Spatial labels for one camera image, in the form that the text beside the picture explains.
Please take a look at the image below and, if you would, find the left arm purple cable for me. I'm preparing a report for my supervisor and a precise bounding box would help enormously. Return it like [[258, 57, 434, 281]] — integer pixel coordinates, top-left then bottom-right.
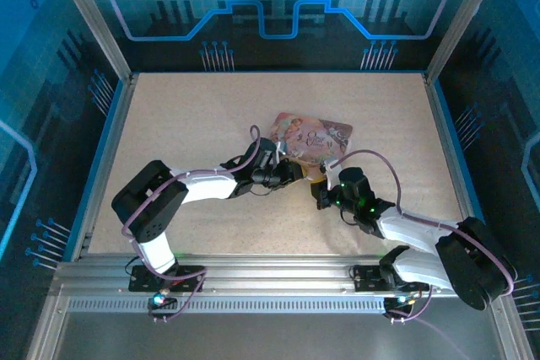
[[121, 124, 280, 324]]

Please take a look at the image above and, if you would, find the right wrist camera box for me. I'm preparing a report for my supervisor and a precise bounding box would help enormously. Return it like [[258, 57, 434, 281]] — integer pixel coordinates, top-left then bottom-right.
[[321, 159, 344, 187]]

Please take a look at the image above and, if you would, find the small lit controller board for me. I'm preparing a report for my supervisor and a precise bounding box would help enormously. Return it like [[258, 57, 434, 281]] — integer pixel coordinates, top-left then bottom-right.
[[382, 294, 418, 324], [147, 287, 179, 324]]

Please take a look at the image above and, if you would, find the grey metal cover panel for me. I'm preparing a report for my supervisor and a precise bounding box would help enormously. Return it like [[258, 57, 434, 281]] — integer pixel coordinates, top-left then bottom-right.
[[27, 283, 535, 360]]

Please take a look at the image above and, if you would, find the slotted grey cable duct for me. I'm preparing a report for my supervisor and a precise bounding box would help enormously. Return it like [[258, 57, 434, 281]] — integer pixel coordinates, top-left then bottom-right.
[[66, 297, 388, 315]]

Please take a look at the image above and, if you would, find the aluminium table side rail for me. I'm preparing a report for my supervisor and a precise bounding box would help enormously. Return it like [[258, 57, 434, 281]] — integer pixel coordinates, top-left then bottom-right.
[[423, 73, 480, 226], [69, 74, 139, 261]]

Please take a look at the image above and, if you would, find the blue table edge trim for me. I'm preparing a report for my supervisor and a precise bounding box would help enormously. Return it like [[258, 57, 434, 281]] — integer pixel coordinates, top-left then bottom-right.
[[62, 77, 127, 261]]

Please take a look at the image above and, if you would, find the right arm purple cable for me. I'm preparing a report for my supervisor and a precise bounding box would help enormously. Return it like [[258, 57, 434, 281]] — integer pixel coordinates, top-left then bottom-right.
[[328, 148, 517, 324]]

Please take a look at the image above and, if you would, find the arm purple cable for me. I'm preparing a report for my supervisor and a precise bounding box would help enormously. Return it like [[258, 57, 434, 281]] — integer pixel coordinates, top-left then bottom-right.
[[328, 148, 517, 324], [121, 124, 280, 324]]

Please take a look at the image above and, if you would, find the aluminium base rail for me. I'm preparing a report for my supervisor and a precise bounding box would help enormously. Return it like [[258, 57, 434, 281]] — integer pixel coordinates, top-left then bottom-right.
[[49, 254, 512, 298]]

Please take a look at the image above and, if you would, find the pink illustrated tin box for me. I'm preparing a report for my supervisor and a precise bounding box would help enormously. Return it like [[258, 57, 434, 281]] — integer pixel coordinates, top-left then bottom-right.
[[268, 111, 354, 184]]

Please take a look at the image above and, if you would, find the aluminium frame post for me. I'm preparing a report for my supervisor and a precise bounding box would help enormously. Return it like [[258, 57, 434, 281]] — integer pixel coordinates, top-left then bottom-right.
[[46, 0, 135, 83], [424, 0, 508, 83]]

